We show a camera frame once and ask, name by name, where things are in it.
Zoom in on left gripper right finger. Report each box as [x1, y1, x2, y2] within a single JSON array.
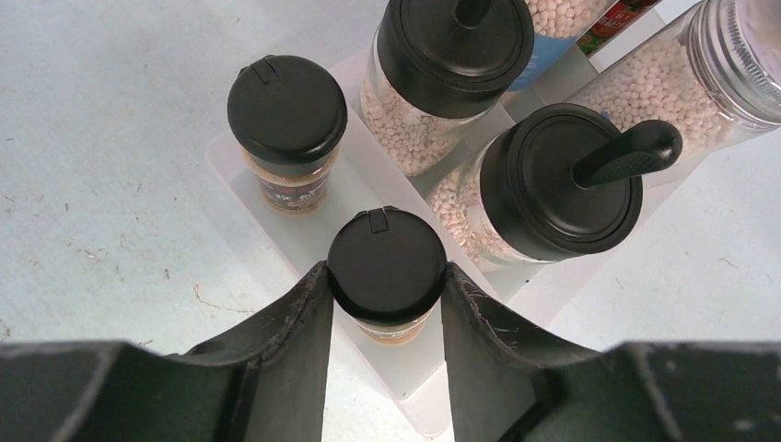
[[441, 263, 780, 441]]

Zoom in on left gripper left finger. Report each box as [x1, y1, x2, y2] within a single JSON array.
[[1, 262, 333, 441]]

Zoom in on small dark pepper bottle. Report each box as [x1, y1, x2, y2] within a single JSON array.
[[326, 205, 448, 345]]

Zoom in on black lid salt shaker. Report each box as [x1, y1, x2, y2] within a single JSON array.
[[426, 104, 683, 272], [359, 0, 534, 177]]

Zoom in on small black cap spice bottle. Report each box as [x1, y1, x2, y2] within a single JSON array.
[[227, 55, 348, 213]]

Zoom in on blue label spice jar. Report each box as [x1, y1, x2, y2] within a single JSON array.
[[507, 0, 616, 92], [569, 0, 780, 160]]

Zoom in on clear plastic organizer tray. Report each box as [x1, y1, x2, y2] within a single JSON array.
[[204, 8, 703, 439]]

